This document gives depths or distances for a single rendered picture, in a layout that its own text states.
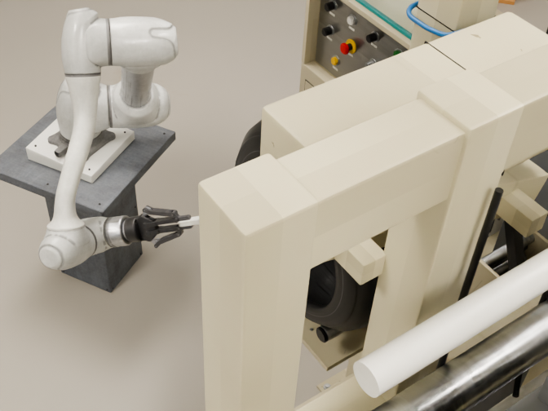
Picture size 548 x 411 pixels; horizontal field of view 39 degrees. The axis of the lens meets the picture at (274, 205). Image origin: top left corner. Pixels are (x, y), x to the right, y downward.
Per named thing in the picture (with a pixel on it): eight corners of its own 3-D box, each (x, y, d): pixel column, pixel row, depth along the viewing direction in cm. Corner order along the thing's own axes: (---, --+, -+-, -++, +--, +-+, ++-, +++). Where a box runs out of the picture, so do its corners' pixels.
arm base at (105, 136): (38, 147, 285) (36, 135, 281) (80, 116, 299) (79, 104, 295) (76, 170, 280) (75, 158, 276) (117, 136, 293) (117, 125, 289)
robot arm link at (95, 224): (124, 245, 237) (103, 257, 225) (81, 250, 242) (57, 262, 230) (116, 210, 235) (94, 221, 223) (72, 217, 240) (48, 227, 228)
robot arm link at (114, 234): (123, 239, 237) (140, 237, 235) (110, 253, 229) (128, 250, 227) (114, 212, 234) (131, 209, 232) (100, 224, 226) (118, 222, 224)
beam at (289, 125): (490, 69, 169) (508, 7, 159) (584, 133, 155) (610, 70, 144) (255, 170, 143) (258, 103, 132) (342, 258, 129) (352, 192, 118)
